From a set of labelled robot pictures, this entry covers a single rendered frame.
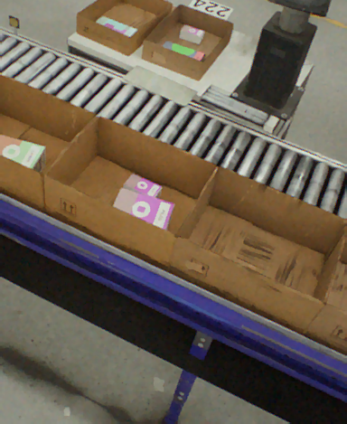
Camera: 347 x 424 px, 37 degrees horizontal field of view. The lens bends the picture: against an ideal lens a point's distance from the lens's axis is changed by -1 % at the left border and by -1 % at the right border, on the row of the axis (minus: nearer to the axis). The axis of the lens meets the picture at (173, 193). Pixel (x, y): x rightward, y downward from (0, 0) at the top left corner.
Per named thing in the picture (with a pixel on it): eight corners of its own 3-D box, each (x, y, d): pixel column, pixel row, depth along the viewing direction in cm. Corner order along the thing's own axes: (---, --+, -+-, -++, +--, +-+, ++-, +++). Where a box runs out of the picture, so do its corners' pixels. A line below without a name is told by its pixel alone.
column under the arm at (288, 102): (251, 68, 237) (271, 1, 213) (304, 90, 232) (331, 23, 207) (229, 97, 221) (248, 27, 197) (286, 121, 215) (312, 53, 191)
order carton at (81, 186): (208, 203, 162) (219, 164, 150) (167, 273, 143) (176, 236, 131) (96, 155, 170) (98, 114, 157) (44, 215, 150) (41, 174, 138)
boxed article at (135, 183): (131, 183, 163) (132, 173, 159) (160, 196, 161) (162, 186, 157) (122, 194, 159) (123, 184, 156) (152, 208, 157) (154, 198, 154)
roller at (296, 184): (312, 164, 207) (315, 155, 204) (273, 259, 174) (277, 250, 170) (300, 160, 208) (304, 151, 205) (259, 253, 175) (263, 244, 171)
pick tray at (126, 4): (171, 22, 254) (173, 3, 247) (128, 57, 230) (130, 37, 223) (121, 1, 261) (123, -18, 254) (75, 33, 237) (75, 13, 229)
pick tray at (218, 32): (230, 42, 250) (235, 23, 243) (199, 81, 225) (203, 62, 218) (176, 22, 255) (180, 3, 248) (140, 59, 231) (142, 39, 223)
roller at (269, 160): (281, 152, 210) (285, 143, 206) (237, 243, 176) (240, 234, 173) (269, 147, 211) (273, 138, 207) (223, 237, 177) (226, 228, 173)
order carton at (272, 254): (328, 256, 155) (351, 220, 142) (302, 337, 136) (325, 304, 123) (207, 202, 162) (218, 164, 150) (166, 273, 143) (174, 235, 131)
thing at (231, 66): (313, 68, 251) (315, 62, 248) (271, 134, 214) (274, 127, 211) (133, -5, 273) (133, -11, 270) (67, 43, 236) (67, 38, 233)
